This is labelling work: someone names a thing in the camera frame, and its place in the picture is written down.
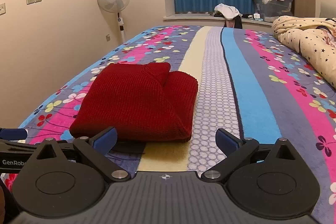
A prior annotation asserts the red knit sweater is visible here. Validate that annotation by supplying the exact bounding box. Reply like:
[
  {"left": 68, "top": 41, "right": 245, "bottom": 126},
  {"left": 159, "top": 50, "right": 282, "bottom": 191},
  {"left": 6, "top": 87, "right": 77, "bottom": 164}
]
[{"left": 70, "top": 63, "right": 198, "bottom": 142}]

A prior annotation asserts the white clothes pile on chair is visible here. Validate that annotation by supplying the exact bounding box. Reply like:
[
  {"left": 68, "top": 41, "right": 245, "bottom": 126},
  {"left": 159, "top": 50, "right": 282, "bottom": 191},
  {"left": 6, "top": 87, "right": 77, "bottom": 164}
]
[{"left": 214, "top": 3, "right": 243, "bottom": 29}]

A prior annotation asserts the colourful floral bed blanket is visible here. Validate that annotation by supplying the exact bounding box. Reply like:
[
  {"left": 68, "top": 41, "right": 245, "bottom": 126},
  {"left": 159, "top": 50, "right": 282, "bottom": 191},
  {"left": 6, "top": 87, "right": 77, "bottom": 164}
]
[{"left": 21, "top": 26, "right": 335, "bottom": 223}]

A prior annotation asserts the cream star-pattern duvet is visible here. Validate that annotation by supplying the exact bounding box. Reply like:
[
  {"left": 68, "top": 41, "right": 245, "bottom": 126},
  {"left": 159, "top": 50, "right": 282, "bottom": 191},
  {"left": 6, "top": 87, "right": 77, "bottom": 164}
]
[{"left": 272, "top": 16, "right": 336, "bottom": 87}]

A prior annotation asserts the clear plastic storage bin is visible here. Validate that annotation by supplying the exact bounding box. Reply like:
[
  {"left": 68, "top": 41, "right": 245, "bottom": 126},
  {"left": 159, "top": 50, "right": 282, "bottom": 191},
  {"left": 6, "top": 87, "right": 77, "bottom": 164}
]
[{"left": 253, "top": 0, "right": 293, "bottom": 23}]

